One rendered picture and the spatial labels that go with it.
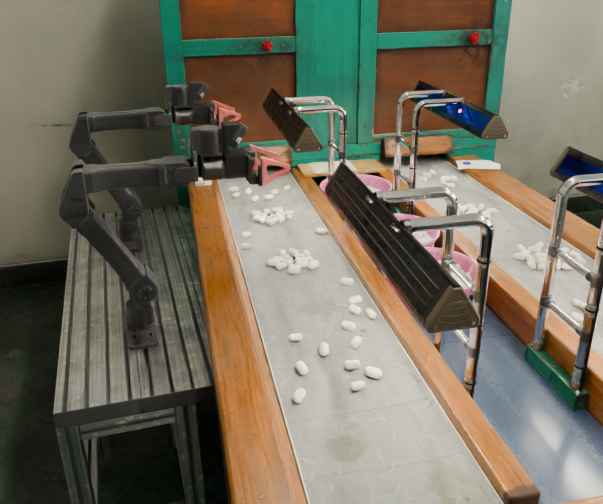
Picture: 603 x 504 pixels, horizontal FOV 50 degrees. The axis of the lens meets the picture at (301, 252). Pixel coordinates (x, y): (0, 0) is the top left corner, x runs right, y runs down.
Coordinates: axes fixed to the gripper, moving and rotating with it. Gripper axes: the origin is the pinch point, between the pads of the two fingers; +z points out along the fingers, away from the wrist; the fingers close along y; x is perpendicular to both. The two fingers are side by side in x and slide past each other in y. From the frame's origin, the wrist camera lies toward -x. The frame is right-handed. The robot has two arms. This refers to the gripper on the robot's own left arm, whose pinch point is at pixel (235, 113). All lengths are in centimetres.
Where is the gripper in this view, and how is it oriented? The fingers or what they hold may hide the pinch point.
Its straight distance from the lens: 216.1
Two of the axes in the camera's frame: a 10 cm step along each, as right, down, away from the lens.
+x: 0.0, 9.1, 4.1
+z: 9.6, -1.1, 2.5
